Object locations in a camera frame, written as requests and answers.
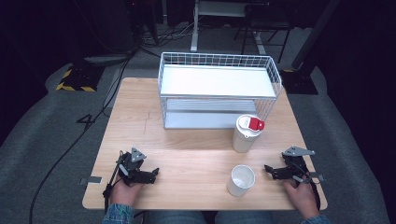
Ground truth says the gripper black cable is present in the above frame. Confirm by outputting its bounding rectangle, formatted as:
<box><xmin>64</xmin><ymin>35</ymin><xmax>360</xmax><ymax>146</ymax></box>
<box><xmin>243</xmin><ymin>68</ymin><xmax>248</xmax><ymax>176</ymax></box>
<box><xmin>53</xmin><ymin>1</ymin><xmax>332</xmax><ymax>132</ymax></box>
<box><xmin>102</xmin><ymin>150</ymin><xmax>125</xmax><ymax>213</ymax></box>
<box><xmin>293</xmin><ymin>162</ymin><xmax>322</xmax><ymax>210</ymax></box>

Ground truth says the bundle of floor cables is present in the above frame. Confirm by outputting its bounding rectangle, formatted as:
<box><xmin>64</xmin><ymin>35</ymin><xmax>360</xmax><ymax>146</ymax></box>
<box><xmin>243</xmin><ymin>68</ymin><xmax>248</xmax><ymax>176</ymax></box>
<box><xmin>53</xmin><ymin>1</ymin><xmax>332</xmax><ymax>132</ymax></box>
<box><xmin>136</xmin><ymin>18</ymin><xmax>195</xmax><ymax>50</ymax></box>

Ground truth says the black yellow striped base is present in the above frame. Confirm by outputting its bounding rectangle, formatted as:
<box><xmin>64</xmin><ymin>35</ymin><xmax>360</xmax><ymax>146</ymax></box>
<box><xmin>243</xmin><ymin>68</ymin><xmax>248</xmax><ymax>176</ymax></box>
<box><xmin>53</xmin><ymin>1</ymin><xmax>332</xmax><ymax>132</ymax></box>
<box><xmin>55</xmin><ymin>63</ymin><xmax>98</xmax><ymax>93</ymax></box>

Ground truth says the black chair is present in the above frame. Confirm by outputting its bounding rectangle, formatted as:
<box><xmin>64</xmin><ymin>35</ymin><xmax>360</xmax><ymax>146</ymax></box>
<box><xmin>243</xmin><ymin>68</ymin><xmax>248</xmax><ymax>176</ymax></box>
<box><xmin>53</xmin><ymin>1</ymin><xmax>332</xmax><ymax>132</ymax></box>
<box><xmin>233</xmin><ymin>2</ymin><xmax>294</xmax><ymax>64</ymax></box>

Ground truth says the white wire shelf rack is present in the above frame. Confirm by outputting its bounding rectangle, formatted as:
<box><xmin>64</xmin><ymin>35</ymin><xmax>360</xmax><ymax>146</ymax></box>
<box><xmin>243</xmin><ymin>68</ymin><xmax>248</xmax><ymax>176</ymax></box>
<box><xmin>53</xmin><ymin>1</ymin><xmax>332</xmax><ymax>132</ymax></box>
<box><xmin>157</xmin><ymin>51</ymin><xmax>284</xmax><ymax>130</ymax></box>

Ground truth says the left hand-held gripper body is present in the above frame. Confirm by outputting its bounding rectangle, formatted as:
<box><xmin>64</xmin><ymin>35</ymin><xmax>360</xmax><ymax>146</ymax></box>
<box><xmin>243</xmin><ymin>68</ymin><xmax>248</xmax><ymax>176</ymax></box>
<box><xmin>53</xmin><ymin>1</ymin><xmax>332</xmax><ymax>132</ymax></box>
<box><xmin>115</xmin><ymin>147</ymin><xmax>157</xmax><ymax>188</ymax></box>

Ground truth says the white open cup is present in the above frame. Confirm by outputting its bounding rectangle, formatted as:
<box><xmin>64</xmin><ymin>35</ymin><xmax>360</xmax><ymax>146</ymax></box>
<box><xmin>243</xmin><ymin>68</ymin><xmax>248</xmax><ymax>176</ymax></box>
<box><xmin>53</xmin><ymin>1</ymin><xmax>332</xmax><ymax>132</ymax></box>
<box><xmin>226</xmin><ymin>164</ymin><xmax>257</xmax><ymax>198</ymax></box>

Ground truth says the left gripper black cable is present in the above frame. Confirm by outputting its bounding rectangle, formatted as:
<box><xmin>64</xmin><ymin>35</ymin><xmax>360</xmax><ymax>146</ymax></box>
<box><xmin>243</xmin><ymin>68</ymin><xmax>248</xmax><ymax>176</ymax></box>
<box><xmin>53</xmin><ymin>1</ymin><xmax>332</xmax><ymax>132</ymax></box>
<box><xmin>102</xmin><ymin>150</ymin><xmax>125</xmax><ymax>213</ymax></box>

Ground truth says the white tumbler with red lid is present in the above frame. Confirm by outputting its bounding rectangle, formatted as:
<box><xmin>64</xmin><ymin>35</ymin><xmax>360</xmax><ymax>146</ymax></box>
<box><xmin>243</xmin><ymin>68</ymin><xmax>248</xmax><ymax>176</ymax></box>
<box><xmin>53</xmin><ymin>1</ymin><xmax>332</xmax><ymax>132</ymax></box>
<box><xmin>232</xmin><ymin>114</ymin><xmax>266</xmax><ymax>154</ymax></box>

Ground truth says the white desk frame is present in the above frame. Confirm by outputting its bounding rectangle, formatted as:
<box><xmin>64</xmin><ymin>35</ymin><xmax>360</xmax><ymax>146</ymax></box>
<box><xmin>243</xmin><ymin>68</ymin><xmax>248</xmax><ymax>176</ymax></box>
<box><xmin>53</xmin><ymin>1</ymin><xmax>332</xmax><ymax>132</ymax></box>
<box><xmin>190</xmin><ymin>0</ymin><xmax>269</xmax><ymax>56</ymax></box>

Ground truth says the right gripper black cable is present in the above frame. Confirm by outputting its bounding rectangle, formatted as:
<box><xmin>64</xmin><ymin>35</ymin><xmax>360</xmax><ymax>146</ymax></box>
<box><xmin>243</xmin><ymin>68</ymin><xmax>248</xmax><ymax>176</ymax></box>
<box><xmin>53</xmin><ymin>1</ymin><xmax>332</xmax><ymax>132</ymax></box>
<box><xmin>293</xmin><ymin>162</ymin><xmax>322</xmax><ymax>210</ymax></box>

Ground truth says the person's right hand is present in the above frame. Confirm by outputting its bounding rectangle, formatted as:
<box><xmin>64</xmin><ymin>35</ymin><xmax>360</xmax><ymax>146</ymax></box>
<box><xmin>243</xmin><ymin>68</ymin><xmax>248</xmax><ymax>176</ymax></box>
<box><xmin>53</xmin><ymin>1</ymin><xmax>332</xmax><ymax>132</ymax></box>
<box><xmin>282</xmin><ymin>176</ymin><xmax>320</xmax><ymax>220</ymax></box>

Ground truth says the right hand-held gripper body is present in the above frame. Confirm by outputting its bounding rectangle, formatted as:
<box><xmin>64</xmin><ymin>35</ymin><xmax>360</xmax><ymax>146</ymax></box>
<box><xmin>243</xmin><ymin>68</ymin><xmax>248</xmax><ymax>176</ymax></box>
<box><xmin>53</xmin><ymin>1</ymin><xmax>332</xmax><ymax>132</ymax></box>
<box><xmin>273</xmin><ymin>146</ymin><xmax>317</xmax><ymax>185</ymax></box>

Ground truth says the person's left hand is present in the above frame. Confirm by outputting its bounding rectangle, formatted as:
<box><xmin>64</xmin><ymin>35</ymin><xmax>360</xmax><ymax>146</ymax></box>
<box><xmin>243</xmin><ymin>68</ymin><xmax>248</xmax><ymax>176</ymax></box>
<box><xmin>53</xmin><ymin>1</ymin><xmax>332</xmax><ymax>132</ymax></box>
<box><xmin>109</xmin><ymin>175</ymin><xmax>145</xmax><ymax>207</ymax></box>

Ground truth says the black stand with base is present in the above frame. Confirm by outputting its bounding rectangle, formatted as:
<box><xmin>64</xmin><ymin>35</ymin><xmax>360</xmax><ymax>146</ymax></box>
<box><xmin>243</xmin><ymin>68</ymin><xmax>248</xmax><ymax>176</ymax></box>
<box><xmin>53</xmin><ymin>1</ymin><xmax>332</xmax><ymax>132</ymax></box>
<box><xmin>279</xmin><ymin>0</ymin><xmax>342</xmax><ymax>96</ymax></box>

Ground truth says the long black floor cable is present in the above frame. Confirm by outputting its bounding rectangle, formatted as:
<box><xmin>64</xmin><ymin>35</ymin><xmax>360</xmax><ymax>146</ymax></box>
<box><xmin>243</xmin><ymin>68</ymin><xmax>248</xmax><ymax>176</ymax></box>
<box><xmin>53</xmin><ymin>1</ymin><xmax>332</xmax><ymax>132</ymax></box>
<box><xmin>28</xmin><ymin>50</ymin><xmax>135</xmax><ymax>224</ymax></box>

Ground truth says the person's right leg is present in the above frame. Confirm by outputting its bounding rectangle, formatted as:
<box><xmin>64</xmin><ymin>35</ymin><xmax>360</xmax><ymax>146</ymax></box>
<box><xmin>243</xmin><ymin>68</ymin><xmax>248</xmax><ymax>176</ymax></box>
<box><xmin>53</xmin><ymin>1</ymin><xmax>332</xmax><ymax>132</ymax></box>
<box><xmin>214</xmin><ymin>210</ymin><xmax>304</xmax><ymax>224</ymax></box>

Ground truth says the person's leg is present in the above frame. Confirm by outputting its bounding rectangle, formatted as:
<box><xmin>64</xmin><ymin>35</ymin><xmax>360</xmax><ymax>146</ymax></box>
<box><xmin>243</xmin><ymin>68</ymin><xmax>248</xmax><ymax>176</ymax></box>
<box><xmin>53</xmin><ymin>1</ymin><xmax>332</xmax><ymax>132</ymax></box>
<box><xmin>214</xmin><ymin>210</ymin><xmax>304</xmax><ymax>224</ymax></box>
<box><xmin>145</xmin><ymin>210</ymin><xmax>207</xmax><ymax>224</ymax></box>

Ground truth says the person's left leg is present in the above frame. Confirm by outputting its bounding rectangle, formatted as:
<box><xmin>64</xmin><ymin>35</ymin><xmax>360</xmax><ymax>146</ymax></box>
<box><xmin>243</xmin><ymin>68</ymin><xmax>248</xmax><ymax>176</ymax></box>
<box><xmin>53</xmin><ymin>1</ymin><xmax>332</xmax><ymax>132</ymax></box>
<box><xmin>145</xmin><ymin>210</ymin><xmax>207</xmax><ymax>224</ymax></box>

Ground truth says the grey metal table clip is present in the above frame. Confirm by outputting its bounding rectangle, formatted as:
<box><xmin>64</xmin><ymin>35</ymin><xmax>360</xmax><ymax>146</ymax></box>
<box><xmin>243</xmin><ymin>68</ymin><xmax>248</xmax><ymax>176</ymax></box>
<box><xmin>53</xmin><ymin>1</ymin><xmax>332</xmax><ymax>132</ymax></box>
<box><xmin>307</xmin><ymin>172</ymin><xmax>325</xmax><ymax>182</ymax></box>
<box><xmin>79</xmin><ymin>175</ymin><xmax>104</xmax><ymax>187</ymax></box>

